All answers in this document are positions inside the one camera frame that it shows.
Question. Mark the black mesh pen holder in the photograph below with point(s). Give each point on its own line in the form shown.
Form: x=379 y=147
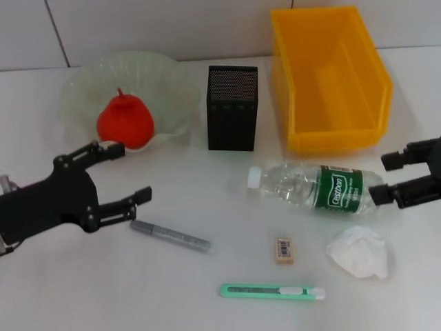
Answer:
x=231 y=127

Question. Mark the silver marker pen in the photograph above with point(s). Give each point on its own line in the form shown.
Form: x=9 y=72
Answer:
x=172 y=238

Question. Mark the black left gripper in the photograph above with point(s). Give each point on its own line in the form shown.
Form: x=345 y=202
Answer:
x=51 y=203

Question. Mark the beige eraser with barcode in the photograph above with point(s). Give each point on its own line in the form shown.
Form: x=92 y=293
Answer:
x=285 y=251

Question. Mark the pale green glass fruit plate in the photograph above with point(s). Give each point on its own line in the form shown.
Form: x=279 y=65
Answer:
x=165 y=93

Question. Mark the yellow plastic bin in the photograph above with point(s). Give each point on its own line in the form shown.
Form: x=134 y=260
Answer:
x=330 y=100

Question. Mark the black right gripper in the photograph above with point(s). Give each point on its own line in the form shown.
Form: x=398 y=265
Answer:
x=435 y=162

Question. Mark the red-orange fruit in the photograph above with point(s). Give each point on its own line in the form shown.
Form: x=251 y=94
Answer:
x=124 y=124

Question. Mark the white paper ball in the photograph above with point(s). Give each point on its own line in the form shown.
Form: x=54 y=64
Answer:
x=358 y=251

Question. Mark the mint green utility knife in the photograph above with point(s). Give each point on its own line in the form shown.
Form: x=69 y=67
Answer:
x=255 y=291

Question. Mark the clear green-label water bottle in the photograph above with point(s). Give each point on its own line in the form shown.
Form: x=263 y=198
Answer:
x=293 y=186

